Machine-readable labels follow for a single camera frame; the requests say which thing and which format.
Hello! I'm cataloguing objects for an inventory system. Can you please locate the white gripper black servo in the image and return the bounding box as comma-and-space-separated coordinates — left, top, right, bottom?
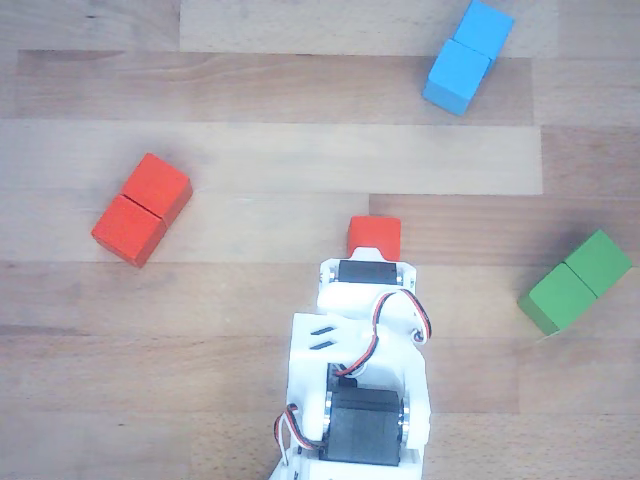
315, 247, 420, 324

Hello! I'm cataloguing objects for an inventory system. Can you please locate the small red cube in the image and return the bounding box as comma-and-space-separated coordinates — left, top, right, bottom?
347, 215, 403, 262

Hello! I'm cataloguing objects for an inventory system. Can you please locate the long blue block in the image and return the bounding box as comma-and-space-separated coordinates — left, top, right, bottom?
421, 0, 516, 117

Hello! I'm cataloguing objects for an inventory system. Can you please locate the long green block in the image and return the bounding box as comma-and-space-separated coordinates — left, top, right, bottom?
517, 229, 634, 337

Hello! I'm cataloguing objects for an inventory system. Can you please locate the long red block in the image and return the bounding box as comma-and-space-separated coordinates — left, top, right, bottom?
90, 152, 194, 269

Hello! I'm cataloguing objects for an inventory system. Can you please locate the red white black servo cable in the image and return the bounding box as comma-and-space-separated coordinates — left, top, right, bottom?
273, 403, 322, 464
333, 288, 434, 379

